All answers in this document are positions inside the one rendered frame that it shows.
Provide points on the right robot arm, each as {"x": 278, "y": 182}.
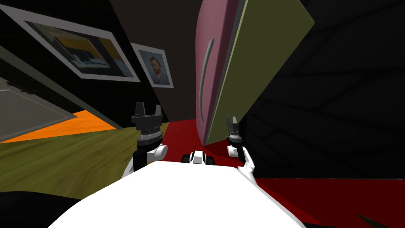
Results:
{"x": 233, "y": 150}

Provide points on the pink appliance door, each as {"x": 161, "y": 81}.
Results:
{"x": 218, "y": 47}

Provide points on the olive appliance cabinet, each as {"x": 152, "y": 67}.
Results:
{"x": 265, "y": 47}

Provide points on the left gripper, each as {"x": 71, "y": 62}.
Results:
{"x": 147, "y": 121}

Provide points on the large white-framed landscape picture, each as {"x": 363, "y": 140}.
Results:
{"x": 82, "y": 52}

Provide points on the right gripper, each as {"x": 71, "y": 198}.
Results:
{"x": 232, "y": 129}

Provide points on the small white-framed portrait picture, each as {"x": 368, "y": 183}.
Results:
{"x": 155, "y": 68}

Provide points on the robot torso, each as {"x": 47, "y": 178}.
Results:
{"x": 177, "y": 196}

